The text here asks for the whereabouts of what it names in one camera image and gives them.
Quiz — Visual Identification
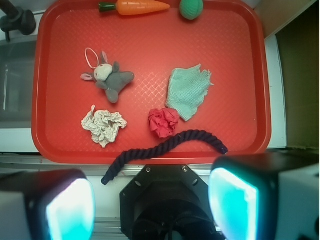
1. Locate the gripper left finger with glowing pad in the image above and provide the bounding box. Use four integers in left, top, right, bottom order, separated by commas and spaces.
0, 169, 96, 240

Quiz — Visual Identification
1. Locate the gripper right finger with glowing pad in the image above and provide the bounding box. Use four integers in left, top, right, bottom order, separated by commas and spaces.
208, 152, 320, 240

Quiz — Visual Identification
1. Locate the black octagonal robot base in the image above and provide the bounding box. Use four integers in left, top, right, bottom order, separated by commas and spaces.
119, 165, 221, 240

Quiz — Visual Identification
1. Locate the crumpled white paper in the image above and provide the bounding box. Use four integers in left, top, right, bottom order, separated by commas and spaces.
81, 105, 128, 148

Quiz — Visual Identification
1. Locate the crumpled red paper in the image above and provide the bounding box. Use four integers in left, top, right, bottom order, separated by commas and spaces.
148, 108, 180, 139

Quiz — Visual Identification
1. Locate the red plastic tray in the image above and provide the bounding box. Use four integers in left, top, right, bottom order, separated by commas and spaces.
31, 0, 271, 164

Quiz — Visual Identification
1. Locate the teal knitted cloth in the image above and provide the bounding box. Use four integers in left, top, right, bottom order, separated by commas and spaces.
165, 64, 214, 122

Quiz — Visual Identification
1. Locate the grey plush bunny toy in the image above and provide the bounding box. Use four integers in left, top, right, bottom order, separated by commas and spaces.
80, 47, 135, 104

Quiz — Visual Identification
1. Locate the metal sink basin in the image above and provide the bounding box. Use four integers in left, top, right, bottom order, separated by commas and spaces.
0, 41, 36, 129

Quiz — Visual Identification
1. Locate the green knitted ball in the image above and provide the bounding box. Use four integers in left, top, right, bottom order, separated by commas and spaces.
179, 0, 204, 21

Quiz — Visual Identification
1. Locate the orange plastic toy carrot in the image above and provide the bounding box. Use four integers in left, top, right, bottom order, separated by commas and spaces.
98, 0, 171, 16

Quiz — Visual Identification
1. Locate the dark purple rope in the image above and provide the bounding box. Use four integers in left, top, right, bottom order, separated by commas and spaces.
100, 129, 229, 186

